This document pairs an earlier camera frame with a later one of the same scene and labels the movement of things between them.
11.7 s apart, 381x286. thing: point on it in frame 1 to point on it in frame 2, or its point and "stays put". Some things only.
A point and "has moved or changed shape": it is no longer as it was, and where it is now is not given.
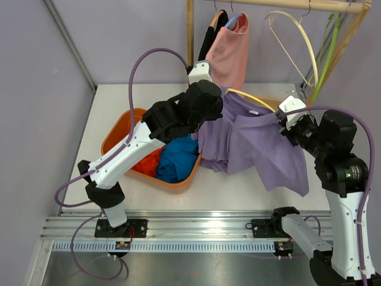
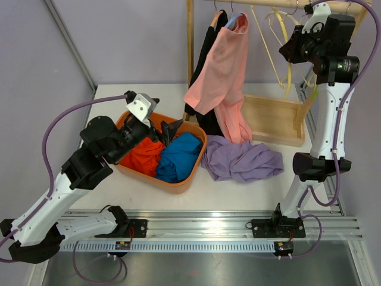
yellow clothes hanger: [229, 90] to [281, 84]
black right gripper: [289, 133] to [290, 50]
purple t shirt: [244, 134] has moved or changed shape
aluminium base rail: [202, 231] stays put
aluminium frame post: [73, 44] stays put
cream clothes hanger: [309, 40] stays put
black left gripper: [214, 113] to [173, 127]
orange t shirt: [148, 165] stays put
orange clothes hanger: [216, 15] stays put
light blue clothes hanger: [227, 23] stays put
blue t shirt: [177, 159] stays put
